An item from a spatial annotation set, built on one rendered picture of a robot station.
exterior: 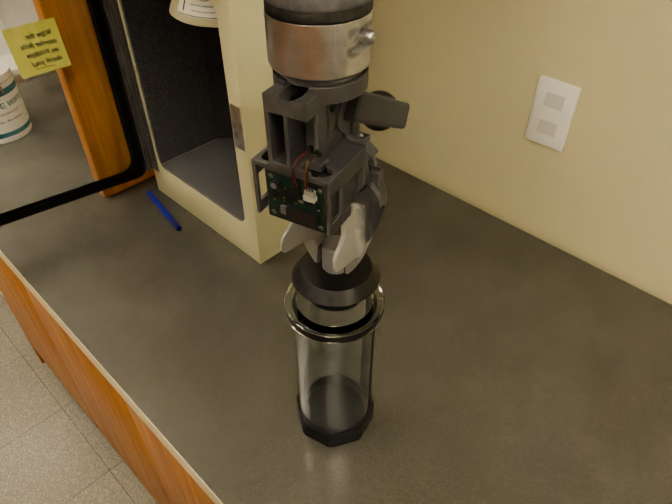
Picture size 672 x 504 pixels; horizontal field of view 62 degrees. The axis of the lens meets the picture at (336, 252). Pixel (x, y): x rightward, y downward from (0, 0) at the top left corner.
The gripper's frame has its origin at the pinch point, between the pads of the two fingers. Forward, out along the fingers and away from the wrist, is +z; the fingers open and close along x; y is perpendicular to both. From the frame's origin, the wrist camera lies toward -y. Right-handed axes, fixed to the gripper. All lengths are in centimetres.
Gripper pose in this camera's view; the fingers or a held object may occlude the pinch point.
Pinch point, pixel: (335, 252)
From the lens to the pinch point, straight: 56.1
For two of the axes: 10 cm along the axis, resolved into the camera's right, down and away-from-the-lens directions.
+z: 0.1, 7.5, 6.7
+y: -4.8, 5.9, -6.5
